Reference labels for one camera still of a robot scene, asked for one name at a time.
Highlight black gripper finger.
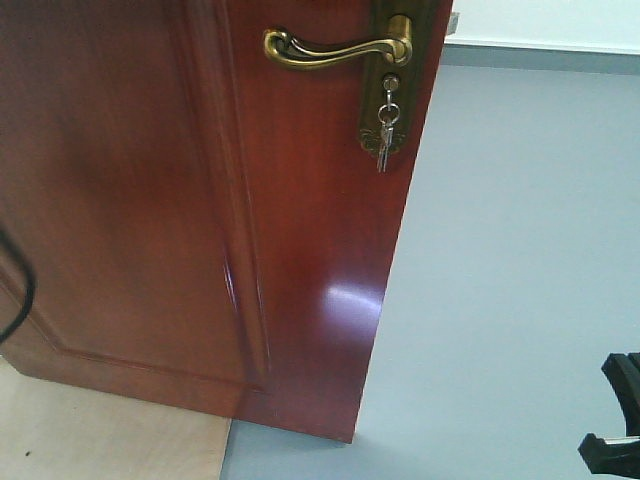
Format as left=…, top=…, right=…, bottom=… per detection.
left=578, top=433, right=639, bottom=478
left=601, top=352, right=639, bottom=436

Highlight brown wooden door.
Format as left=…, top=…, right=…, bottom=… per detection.
left=1, top=1, right=427, bottom=443

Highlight brass lock plate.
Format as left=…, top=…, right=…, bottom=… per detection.
left=359, top=1, right=451, bottom=156

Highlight plywood base board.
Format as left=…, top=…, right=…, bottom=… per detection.
left=1, top=361, right=230, bottom=479

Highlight silver keys on ring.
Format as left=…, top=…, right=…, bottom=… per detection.
left=377, top=73, right=400, bottom=173

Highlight brass door handle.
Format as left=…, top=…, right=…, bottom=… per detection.
left=263, top=14, right=413, bottom=71

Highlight black cable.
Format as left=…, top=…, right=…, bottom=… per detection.
left=0, top=229, right=38, bottom=346

